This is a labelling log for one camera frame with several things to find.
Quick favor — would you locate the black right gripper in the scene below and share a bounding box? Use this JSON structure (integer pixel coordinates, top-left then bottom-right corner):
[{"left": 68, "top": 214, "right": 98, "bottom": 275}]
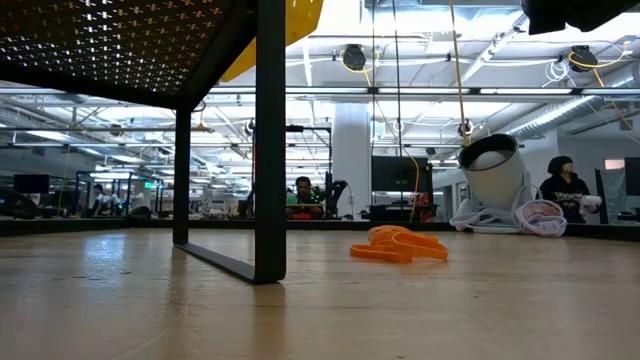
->
[{"left": 519, "top": 0, "right": 640, "bottom": 36}]

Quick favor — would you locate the orange rubber band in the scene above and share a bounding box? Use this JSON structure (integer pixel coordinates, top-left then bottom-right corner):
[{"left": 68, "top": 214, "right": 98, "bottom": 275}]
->
[
  {"left": 391, "top": 231, "right": 450, "bottom": 263},
  {"left": 367, "top": 224, "right": 441, "bottom": 247},
  {"left": 349, "top": 243, "right": 414, "bottom": 265}
]

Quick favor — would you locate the black monitor screen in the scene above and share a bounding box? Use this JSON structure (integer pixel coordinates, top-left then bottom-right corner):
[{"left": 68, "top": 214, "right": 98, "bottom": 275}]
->
[
  {"left": 370, "top": 155, "right": 434, "bottom": 194},
  {"left": 623, "top": 156, "right": 640, "bottom": 197},
  {"left": 12, "top": 173, "right": 51, "bottom": 195}
]

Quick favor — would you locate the person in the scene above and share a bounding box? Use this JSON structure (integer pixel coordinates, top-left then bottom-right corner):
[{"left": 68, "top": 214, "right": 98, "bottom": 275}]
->
[
  {"left": 538, "top": 155, "right": 601, "bottom": 225},
  {"left": 91, "top": 183, "right": 114, "bottom": 217},
  {"left": 285, "top": 175, "right": 326, "bottom": 221}
]

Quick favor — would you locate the white tipped bucket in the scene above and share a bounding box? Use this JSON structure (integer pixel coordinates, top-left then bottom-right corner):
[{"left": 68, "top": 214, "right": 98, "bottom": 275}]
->
[{"left": 448, "top": 132, "right": 532, "bottom": 235}]

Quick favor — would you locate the black upright panel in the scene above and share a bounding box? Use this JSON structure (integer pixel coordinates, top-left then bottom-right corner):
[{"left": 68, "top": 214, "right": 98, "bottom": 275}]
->
[{"left": 593, "top": 167, "right": 610, "bottom": 225}]

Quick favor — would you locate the white building column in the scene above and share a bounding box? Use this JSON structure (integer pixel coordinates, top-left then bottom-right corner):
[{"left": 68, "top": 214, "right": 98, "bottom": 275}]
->
[{"left": 332, "top": 102, "right": 372, "bottom": 221}]

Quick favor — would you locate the black perforated metal stand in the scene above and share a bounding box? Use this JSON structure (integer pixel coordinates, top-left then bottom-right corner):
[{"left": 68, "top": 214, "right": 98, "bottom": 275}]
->
[{"left": 0, "top": 0, "right": 288, "bottom": 286}]

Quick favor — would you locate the black ceiling cable reel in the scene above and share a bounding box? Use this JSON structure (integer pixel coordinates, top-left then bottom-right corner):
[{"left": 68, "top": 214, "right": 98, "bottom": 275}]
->
[
  {"left": 342, "top": 43, "right": 369, "bottom": 72},
  {"left": 569, "top": 44, "right": 599, "bottom": 74}
]

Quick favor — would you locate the silver ventilation duct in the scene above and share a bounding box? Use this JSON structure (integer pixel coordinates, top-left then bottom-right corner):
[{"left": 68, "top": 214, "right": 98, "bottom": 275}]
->
[{"left": 504, "top": 94, "right": 640, "bottom": 141}]

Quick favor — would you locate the yellow hanging cable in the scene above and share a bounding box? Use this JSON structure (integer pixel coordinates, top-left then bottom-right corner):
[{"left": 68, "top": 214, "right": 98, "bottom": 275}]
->
[{"left": 448, "top": 0, "right": 471, "bottom": 147}]

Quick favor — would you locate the black hanging cable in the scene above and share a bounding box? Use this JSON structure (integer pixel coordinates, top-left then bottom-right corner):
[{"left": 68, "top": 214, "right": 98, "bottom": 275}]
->
[
  {"left": 369, "top": 0, "right": 376, "bottom": 166},
  {"left": 392, "top": 0, "right": 404, "bottom": 221}
]

